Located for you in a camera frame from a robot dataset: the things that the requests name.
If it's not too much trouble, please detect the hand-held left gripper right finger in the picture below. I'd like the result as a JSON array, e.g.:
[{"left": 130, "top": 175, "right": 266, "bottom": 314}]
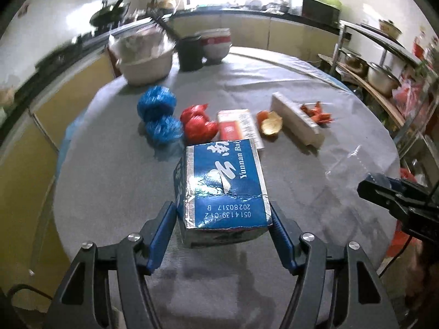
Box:
[{"left": 269, "top": 202, "right": 400, "bottom": 329}]

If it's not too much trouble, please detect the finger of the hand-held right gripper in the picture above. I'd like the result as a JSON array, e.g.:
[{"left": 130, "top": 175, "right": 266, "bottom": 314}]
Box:
[
  {"left": 365, "top": 174, "right": 403, "bottom": 192},
  {"left": 357, "top": 179, "right": 415, "bottom": 220}
]

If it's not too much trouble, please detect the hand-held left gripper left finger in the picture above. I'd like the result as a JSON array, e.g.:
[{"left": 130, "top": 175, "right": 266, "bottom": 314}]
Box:
[{"left": 43, "top": 202, "right": 177, "bottom": 329}]

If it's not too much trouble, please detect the red plastic basket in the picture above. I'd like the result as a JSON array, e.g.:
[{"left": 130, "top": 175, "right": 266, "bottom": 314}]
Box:
[{"left": 385, "top": 221, "right": 424, "bottom": 258}]

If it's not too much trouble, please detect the blue carton box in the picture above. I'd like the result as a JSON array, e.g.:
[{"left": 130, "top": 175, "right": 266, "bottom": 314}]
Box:
[{"left": 172, "top": 138, "right": 273, "bottom": 249}]

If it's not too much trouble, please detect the orange wrapper with red fringe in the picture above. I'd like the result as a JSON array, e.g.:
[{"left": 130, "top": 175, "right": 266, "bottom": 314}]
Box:
[{"left": 301, "top": 102, "right": 334, "bottom": 126}]

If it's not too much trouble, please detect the blue plastic bag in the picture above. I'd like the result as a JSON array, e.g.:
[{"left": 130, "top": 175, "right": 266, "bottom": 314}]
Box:
[
  {"left": 145, "top": 115, "right": 184, "bottom": 144},
  {"left": 137, "top": 86, "right": 178, "bottom": 123}
]

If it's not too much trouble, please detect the long white box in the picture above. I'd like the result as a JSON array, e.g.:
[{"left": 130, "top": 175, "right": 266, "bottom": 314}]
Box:
[{"left": 272, "top": 92, "right": 325, "bottom": 148}]

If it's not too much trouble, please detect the red plastic bag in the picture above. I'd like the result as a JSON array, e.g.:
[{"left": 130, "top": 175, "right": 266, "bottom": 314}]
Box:
[
  {"left": 392, "top": 74, "right": 430, "bottom": 118},
  {"left": 180, "top": 103, "right": 219, "bottom": 143}
]

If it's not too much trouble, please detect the orange peel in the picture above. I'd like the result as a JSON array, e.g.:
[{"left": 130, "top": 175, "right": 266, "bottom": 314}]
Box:
[{"left": 257, "top": 110, "right": 284, "bottom": 138}]

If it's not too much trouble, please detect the red and white carton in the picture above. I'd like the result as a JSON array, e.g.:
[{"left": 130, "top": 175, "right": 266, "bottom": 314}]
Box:
[{"left": 217, "top": 109, "right": 265, "bottom": 150}]

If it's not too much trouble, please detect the clear plastic wrapper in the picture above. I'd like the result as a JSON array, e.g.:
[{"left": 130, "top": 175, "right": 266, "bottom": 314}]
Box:
[{"left": 325, "top": 145, "right": 374, "bottom": 176}]

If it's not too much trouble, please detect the red plastic bag on rack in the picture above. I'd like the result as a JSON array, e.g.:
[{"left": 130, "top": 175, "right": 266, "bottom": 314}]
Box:
[{"left": 392, "top": 74, "right": 430, "bottom": 118}]

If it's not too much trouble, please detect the large steel pot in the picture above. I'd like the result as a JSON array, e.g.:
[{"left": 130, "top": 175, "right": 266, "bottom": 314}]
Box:
[{"left": 367, "top": 62, "right": 402, "bottom": 98}]

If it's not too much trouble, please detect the small steel pot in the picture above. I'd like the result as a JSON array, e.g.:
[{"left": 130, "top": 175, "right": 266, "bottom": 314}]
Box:
[{"left": 344, "top": 52, "right": 370, "bottom": 75}]

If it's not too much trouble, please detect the blue tablecloth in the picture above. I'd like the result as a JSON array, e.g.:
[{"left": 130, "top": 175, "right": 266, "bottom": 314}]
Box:
[{"left": 56, "top": 119, "right": 75, "bottom": 167}]

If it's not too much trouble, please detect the metal shelf rack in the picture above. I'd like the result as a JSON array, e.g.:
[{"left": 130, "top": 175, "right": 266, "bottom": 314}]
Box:
[{"left": 318, "top": 20, "right": 439, "bottom": 187}]

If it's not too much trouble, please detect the ceramic pot with lid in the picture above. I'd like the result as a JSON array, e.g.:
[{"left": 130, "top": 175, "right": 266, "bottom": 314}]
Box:
[{"left": 378, "top": 18, "right": 403, "bottom": 40}]

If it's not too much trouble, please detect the dark microwave oven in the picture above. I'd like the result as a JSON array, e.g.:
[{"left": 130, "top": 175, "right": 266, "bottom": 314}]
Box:
[{"left": 301, "top": 0, "right": 341, "bottom": 25}]

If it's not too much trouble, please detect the black cup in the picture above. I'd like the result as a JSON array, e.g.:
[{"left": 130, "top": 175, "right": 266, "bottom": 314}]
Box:
[{"left": 177, "top": 36, "right": 205, "bottom": 72}]

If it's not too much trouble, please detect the black gas stove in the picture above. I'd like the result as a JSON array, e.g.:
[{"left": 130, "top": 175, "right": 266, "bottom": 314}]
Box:
[{"left": 33, "top": 23, "right": 114, "bottom": 73}]

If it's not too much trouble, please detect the black wok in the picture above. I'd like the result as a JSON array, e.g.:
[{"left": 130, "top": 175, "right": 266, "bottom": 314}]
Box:
[{"left": 89, "top": 0, "right": 130, "bottom": 29}]

